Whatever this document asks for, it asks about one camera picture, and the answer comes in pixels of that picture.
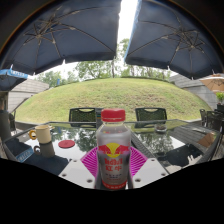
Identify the large dark blue patio umbrella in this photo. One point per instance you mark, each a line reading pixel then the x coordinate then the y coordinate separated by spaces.
pixel 66 33
pixel 173 36

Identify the clear red-capped drink bottle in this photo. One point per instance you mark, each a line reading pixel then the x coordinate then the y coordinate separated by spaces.
pixel 113 150

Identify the flat round red coaster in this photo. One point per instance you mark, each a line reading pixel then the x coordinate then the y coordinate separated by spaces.
pixel 66 144

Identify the beige patio umbrella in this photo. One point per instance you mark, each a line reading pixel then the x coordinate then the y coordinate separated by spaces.
pixel 214 83

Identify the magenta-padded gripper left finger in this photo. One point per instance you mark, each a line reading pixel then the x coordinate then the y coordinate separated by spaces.
pixel 76 170

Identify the black mesh-back patio chair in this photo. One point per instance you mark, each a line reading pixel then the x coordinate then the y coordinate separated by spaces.
pixel 82 116
pixel 150 115

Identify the dark wicker patio chair group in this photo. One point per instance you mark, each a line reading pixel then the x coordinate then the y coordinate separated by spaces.
pixel 213 120

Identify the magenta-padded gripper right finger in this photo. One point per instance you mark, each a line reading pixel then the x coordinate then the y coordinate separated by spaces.
pixel 150 170

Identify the small blue white-edged umbrella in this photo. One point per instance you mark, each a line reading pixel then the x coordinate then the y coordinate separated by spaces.
pixel 10 80

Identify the small dark table bowl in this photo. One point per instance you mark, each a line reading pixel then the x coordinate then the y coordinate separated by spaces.
pixel 160 127

